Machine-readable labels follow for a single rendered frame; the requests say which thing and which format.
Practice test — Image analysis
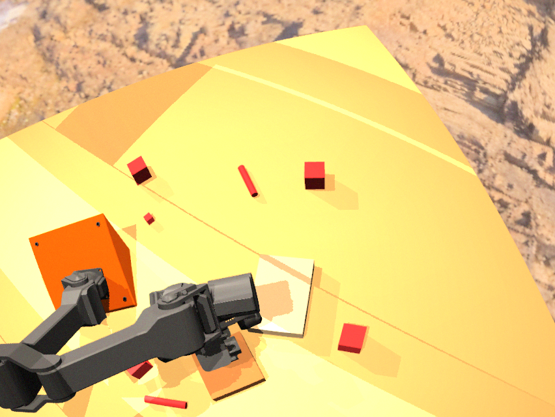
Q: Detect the red cylinder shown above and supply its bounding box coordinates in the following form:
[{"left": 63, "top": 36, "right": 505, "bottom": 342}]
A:
[
  {"left": 238, "top": 165, "right": 258, "bottom": 197},
  {"left": 144, "top": 395, "right": 188, "bottom": 409}
]

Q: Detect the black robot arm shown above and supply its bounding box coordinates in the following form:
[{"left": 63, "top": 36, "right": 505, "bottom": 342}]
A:
[{"left": 0, "top": 267, "right": 260, "bottom": 413}]

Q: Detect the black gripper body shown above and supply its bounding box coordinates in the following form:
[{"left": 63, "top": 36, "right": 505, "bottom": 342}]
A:
[{"left": 158, "top": 312, "right": 263, "bottom": 363}]

